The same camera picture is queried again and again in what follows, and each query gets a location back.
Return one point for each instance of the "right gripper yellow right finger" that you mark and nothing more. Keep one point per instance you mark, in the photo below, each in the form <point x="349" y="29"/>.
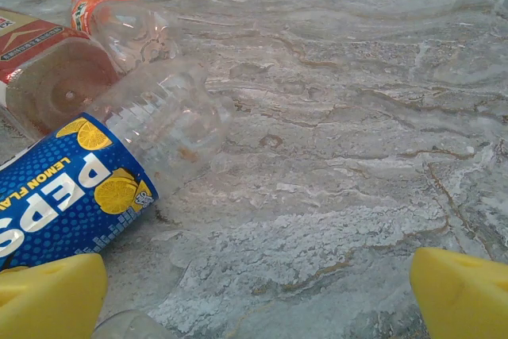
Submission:
<point x="464" y="299"/>

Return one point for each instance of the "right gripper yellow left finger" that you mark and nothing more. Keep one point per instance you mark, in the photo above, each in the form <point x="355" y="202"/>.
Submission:
<point x="47" y="299"/>

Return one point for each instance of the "amber square bottle red label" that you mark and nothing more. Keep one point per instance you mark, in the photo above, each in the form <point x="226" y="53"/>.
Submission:
<point x="39" y="49"/>

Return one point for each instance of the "orange label plastic bottle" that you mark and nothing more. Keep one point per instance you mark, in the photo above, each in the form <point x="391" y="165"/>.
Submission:
<point x="85" y="9"/>

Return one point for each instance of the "clear unlabelled plastic bottle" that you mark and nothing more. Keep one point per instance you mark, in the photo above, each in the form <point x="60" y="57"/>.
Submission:
<point x="131" y="327"/>

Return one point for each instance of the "Pepsi bottle blue label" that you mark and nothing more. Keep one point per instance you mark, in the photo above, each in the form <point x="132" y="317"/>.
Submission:
<point x="59" y="196"/>

